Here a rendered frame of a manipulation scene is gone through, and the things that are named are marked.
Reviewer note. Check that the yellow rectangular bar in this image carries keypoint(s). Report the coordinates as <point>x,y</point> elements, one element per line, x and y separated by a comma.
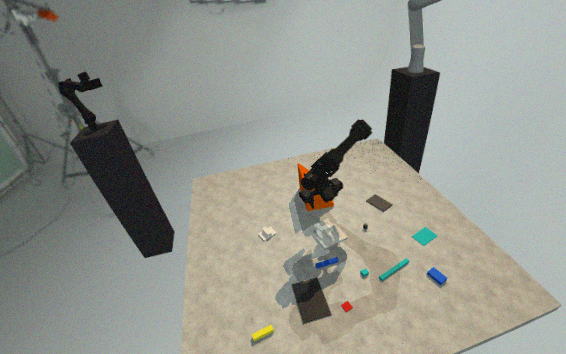
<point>262,333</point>

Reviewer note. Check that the teal flat square plate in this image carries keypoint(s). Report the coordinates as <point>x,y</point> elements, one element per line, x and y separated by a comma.
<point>424,236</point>

